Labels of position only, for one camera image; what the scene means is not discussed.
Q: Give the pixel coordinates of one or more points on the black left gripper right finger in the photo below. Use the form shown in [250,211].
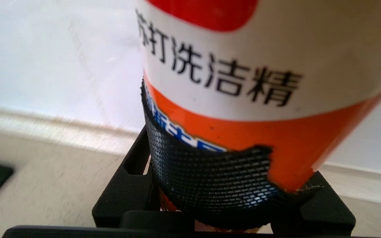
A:
[329,211]

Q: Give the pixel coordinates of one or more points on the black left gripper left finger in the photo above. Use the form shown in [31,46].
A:
[127,195]

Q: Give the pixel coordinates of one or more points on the yellow-capped orange dish soap bottle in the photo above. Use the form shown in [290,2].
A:
[260,92]

